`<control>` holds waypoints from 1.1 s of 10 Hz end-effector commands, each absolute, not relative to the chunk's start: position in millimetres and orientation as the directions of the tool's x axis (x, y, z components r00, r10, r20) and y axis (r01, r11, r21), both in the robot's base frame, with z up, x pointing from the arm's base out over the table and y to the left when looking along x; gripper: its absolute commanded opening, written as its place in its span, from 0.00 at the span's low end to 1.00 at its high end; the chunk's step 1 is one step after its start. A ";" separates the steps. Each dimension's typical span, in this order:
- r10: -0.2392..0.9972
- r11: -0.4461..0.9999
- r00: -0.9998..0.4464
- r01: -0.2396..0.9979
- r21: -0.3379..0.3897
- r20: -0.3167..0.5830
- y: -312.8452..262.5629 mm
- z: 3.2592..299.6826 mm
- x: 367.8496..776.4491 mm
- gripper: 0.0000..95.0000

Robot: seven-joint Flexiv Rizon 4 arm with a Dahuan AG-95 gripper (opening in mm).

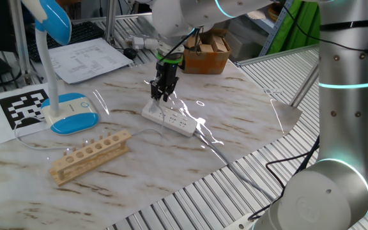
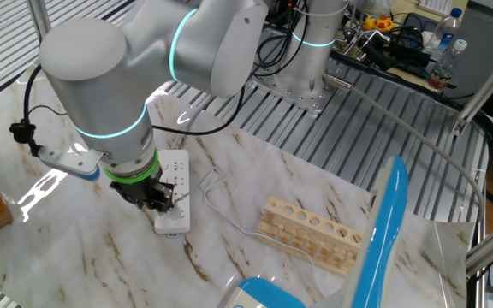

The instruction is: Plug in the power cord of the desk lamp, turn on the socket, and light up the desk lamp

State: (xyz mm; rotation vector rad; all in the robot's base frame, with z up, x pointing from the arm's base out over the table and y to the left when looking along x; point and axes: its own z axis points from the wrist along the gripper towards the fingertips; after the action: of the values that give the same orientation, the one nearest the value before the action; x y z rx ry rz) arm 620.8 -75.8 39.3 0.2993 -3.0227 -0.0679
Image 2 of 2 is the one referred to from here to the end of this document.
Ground black tool and cable clutter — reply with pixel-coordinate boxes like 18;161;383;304
334;23;430;72

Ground wooden test tube rack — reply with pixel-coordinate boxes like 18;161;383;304
257;196;365;277

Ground white power strip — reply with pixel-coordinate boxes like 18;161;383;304
154;148;192;239

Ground thick grey robot cable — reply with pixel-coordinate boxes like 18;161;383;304
322;71;487;234

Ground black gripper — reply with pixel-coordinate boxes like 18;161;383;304
109;167;175;214

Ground grey power strip cable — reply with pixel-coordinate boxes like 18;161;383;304
172;100;213;151

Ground marble pattern table mat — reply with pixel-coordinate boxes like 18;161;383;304
0;29;477;308

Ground light wooden desk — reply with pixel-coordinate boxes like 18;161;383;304
348;0;472;91

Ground clear bottle with white cap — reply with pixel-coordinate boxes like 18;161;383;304
425;38;469;93

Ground black camera cable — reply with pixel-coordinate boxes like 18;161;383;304
9;63;68;158

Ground clear bottle with blue cap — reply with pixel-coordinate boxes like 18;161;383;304
424;7;464;59

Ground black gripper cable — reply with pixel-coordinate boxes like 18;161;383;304
150;83;247;137

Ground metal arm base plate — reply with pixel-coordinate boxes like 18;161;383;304
252;63;334;116

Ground blue and white desk lamp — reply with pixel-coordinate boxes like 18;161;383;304
224;154;410;308

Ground black arm base cables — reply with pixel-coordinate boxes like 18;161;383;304
252;0;314;79

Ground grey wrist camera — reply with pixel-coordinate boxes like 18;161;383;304
36;144;103;182

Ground aluminium frame post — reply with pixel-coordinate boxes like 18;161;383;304
27;0;56;53

